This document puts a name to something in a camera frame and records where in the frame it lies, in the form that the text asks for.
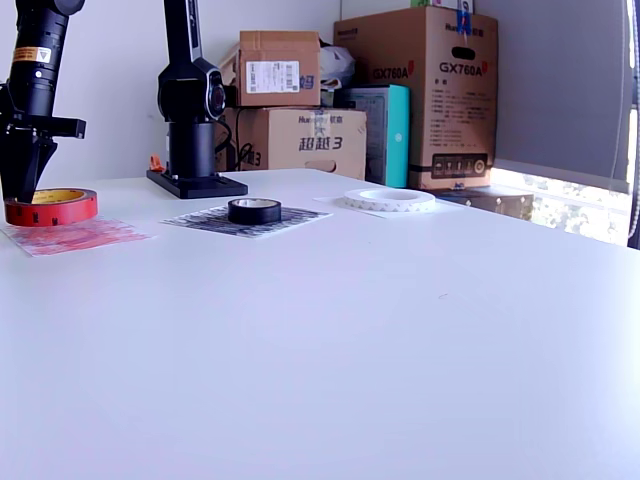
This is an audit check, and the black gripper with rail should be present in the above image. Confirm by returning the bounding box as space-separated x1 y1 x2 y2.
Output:
0 82 87 205

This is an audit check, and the red 3M tape roll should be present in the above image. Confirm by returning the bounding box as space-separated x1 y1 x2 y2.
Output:
4 187 99 228

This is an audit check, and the black tape roll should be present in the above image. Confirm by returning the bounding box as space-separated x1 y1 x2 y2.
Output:
227 197 283 225

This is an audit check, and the white tape roll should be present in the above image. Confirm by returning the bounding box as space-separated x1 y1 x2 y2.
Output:
342 188 437 214

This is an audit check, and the red scribbled paper sheet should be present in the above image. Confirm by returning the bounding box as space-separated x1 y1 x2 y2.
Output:
0 215 158 258

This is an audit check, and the black scribbled paper sheet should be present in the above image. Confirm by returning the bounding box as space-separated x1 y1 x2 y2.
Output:
161 200 334 240

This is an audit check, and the cardboard box blue print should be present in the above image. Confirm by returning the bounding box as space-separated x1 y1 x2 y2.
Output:
215 106 368 181

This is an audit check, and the small cardboard box shipping label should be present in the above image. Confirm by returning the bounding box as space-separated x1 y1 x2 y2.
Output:
238 30 322 108

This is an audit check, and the plain white paper sheet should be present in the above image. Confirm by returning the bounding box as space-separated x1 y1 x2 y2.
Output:
312 192 465 220

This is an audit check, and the white plastic bag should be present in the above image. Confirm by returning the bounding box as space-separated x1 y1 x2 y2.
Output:
318 43 356 92

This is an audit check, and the teal box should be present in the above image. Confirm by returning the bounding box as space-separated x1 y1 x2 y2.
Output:
343 83 411 190

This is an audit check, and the large GX760A cardboard box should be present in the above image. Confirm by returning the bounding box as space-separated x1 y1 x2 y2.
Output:
332 5 499 191

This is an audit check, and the green white small box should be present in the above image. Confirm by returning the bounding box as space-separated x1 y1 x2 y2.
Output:
409 0 478 9

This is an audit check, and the grey roller blind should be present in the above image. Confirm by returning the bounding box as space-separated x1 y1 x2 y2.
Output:
473 0 634 195

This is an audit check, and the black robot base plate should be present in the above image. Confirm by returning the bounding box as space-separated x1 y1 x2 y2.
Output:
146 168 249 200

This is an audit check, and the black hanging power cable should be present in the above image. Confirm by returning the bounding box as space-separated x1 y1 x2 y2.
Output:
233 107 256 172

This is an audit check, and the white bead chain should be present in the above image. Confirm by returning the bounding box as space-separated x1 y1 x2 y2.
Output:
627 0 640 251

